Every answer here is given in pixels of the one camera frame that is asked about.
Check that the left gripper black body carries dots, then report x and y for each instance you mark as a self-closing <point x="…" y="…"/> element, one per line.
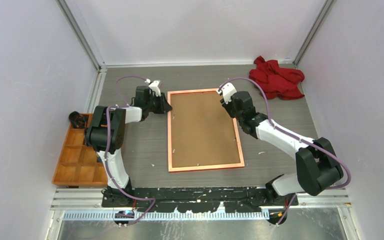
<point x="155" y="104"/>

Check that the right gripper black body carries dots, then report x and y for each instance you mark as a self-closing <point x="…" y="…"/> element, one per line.
<point x="230" y="108"/>

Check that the red picture frame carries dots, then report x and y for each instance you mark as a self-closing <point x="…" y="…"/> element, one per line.
<point x="200" y="134"/>

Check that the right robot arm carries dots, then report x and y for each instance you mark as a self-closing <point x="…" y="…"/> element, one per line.
<point x="316" y="168"/>

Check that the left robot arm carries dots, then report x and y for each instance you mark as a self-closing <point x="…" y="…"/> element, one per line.
<point x="106" y="133"/>

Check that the red cloth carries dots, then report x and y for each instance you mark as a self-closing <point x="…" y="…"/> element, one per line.
<point x="277" y="81"/>

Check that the wooden compartment tray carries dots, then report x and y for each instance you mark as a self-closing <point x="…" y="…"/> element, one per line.
<point x="78" y="164"/>

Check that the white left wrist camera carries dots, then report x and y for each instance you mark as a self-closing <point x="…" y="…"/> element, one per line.
<point x="154" y="86"/>

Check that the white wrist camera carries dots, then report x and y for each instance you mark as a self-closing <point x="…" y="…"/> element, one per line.
<point x="154" y="86"/>
<point x="226" y="91"/>

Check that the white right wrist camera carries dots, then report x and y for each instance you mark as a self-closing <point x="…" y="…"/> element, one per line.
<point x="226" y="91"/>

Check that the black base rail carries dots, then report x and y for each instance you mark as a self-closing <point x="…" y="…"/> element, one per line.
<point x="248" y="199"/>

